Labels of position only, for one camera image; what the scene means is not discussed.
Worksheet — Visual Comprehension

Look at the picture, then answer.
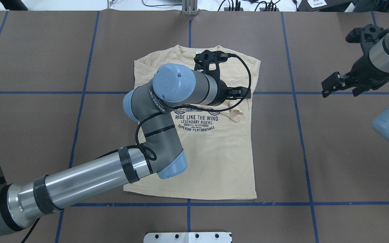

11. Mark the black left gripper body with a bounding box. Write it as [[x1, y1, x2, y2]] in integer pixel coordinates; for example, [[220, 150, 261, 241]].
[[215, 81, 236, 106]]

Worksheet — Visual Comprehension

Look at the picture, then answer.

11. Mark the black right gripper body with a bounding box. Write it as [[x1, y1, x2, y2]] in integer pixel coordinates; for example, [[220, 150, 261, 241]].
[[347, 55, 389, 96]]

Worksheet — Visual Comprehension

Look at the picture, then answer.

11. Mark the cream long-sleeve printed shirt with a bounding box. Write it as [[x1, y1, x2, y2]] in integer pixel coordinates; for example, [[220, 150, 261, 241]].
[[123, 45, 261, 200]]

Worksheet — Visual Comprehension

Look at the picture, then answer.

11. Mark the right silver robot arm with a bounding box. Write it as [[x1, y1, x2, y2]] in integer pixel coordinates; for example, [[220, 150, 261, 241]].
[[321, 24, 389, 142]]

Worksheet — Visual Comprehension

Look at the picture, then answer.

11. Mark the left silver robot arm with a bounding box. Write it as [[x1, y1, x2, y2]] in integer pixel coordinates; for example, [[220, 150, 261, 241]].
[[0, 68, 190, 243]]

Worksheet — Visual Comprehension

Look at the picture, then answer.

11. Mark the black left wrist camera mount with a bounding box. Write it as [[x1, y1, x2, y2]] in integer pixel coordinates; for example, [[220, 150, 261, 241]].
[[193, 50, 235, 79]]

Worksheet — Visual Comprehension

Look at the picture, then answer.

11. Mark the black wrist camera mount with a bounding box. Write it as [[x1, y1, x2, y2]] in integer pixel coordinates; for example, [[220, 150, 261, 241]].
[[345, 24, 389, 53], [193, 50, 235, 79]]

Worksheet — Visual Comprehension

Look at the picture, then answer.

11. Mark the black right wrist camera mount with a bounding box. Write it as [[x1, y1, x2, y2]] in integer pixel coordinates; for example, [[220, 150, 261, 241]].
[[345, 24, 389, 53]]

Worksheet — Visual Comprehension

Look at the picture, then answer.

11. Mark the aluminium frame post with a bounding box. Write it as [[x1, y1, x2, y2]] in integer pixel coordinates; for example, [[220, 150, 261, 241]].
[[182, 0, 199, 16]]

